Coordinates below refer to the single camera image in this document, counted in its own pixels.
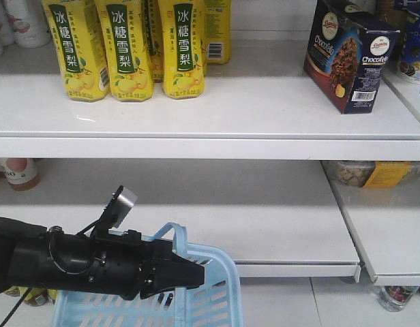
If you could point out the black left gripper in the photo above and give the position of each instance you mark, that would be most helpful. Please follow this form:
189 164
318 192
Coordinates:
128 266

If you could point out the light blue plastic basket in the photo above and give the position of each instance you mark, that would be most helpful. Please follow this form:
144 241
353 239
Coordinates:
215 303

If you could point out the dark blue cookie box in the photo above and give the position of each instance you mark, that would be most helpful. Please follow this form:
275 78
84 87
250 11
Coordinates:
346 53

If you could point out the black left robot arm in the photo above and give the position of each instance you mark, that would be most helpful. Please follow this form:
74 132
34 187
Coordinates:
34 256

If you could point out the white supermarket shelf unit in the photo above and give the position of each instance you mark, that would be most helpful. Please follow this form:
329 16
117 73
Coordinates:
239 167

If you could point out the peach drink bottle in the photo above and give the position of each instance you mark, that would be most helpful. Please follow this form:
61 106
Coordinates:
20 173

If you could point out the yellow-labelled nut box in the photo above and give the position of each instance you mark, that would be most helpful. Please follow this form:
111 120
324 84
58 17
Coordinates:
372 174

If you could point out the clear jar bottom right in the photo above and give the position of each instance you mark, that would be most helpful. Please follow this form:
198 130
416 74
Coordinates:
395 298

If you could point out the pear tea bottle right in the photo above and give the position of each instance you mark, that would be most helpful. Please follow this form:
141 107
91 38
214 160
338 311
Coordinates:
183 41

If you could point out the pear tea bottle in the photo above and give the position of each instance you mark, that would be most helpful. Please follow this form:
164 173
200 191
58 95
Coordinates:
183 41
127 53
79 44
217 28

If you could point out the pear tea bottle middle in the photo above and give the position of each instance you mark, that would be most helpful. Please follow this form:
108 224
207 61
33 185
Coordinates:
127 53

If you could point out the pear tea bottle back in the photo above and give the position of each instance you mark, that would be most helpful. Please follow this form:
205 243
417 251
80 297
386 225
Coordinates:
217 28

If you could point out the pear tea bottle left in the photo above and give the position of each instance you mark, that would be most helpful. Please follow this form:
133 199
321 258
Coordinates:
79 44

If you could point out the white pink yogurt bottle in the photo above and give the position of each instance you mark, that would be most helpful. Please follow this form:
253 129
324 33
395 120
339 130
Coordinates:
28 22

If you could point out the blue cookie cup package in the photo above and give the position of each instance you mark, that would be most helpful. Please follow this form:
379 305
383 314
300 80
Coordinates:
408 65

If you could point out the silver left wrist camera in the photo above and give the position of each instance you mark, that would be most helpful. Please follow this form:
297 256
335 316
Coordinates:
121 203

